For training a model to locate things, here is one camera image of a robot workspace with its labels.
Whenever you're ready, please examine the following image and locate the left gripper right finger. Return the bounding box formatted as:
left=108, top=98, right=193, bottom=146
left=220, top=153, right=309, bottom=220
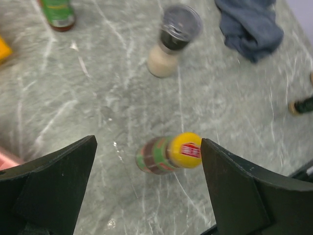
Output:
left=201, top=139, right=313, bottom=235

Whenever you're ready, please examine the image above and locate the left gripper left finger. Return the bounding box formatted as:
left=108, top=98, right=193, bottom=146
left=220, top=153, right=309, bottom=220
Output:
left=0, top=135, right=97, bottom=235

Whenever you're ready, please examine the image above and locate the pink divided tray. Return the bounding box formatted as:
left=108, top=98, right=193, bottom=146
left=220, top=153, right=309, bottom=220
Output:
left=0, top=147, right=23, bottom=170

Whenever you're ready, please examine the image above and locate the yellow compartment bin organizer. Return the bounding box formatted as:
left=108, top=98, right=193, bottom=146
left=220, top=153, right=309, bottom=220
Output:
left=0, top=37, right=13, bottom=64

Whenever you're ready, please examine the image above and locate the clear-cap salt grinder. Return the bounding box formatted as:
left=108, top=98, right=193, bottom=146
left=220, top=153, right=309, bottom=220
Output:
left=147, top=3, right=202, bottom=78

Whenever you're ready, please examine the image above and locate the blue grey cloth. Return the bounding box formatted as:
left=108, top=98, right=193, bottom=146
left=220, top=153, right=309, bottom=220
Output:
left=215, top=0, right=284, bottom=63

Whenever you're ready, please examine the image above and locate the green label sauce bottle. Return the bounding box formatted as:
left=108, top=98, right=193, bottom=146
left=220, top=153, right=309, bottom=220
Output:
left=135, top=132, right=202, bottom=175
left=37, top=0, right=76, bottom=32

